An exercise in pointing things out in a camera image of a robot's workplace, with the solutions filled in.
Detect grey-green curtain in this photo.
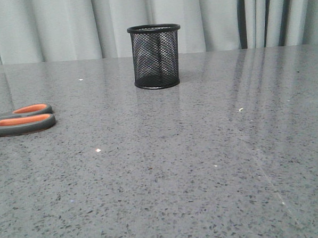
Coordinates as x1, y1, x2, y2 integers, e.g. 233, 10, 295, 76
0, 0, 318, 64

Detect grey orange handled scissors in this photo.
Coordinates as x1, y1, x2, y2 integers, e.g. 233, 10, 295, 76
0, 103, 56, 137

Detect black mesh pen bucket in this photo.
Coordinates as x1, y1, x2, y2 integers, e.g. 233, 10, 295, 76
127, 23, 181, 89

